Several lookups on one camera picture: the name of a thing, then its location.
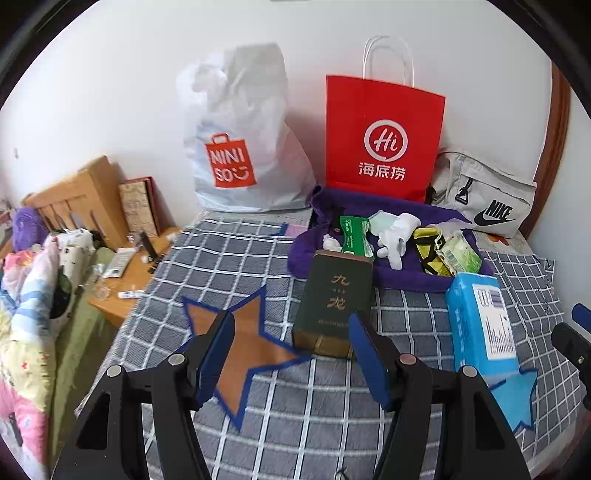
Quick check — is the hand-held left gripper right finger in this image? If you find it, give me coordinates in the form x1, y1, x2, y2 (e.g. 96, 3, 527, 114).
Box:
348, 311, 533, 480

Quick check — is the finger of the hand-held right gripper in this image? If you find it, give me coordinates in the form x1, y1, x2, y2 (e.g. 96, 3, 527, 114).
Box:
551, 302, 591, 371

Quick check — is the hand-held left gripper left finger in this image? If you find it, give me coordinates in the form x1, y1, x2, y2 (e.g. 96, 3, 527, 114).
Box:
51, 310, 236, 480

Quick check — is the yellow mesh pouch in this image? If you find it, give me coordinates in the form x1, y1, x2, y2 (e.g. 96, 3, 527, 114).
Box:
412, 226, 455, 278

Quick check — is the dark green box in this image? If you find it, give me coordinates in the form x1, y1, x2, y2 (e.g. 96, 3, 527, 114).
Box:
292, 249, 375, 360

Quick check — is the grey checked bedsheet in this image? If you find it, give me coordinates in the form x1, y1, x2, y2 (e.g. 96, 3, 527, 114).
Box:
76, 210, 591, 480

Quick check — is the purple cloth tray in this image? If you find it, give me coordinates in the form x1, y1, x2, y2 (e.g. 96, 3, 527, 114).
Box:
288, 185, 495, 294

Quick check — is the blue tissue pack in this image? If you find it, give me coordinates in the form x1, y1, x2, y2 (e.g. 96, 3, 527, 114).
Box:
445, 272, 523, 378

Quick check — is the wooden nightstand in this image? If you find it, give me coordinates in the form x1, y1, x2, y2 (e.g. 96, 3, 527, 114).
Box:
88, 225, 184, 329

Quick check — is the white cloth glove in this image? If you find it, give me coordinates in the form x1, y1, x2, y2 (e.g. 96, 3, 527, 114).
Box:
375, 212, 422, 271

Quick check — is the green packet with brown button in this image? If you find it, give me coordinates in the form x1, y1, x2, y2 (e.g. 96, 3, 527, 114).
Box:
339, 215, 373, 257

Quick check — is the black cylinder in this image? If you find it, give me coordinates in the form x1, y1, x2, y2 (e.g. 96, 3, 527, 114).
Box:
139, 232, 160, 269

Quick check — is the green bedding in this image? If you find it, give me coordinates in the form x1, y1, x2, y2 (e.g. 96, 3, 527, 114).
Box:
46, 247, 118, 457

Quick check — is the green and white packet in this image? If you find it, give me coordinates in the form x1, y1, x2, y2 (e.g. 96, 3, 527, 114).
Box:
438, 230, 484, 276

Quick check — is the grey waist bag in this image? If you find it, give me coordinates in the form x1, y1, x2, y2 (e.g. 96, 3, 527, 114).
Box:
429, 148, 538, 240

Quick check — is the patterned notebook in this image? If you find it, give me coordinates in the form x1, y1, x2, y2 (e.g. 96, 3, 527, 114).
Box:
119, 176, 163, 239

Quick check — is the floral quilt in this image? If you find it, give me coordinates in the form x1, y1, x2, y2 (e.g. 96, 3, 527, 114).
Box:
0, 227, 98, 480

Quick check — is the wooden headboard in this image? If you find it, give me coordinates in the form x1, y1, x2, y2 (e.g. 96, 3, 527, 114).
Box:
22, 155, 129, 251

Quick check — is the white plastic shopping bag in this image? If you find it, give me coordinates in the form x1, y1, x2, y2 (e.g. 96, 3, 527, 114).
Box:
176, 42, 317, 214

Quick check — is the red paper bag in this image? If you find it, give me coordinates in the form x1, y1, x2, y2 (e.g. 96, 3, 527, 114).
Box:
325, 34, 447, 204

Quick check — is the purple plush toy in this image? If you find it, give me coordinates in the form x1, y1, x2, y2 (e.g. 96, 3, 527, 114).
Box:
11, 207, 49, 253

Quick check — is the brown wooden door frame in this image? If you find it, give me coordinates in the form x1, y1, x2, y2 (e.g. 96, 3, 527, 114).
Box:
519, 62, 572, 241

